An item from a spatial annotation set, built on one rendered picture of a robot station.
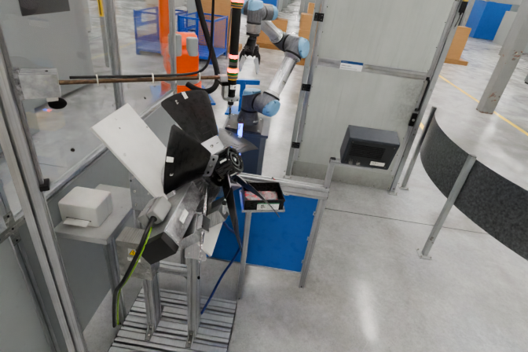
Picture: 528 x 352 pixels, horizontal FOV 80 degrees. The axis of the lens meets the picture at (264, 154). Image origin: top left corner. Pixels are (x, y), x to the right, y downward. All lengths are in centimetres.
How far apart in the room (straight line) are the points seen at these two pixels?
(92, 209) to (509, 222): 239
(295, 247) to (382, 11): 206
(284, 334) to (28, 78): 185
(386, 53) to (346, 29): 42
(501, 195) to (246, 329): 184
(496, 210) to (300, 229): 130
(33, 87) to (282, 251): 168
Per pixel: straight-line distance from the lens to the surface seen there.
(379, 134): 175
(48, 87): 113
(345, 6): 302
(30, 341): 186
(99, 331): 230
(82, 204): 154
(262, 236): 214
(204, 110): 137
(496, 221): 262
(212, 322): 213
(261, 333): 221
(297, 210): 198
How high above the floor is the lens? 188
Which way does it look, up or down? 29 degrees down
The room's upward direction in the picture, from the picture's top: 7 degrees clockwise
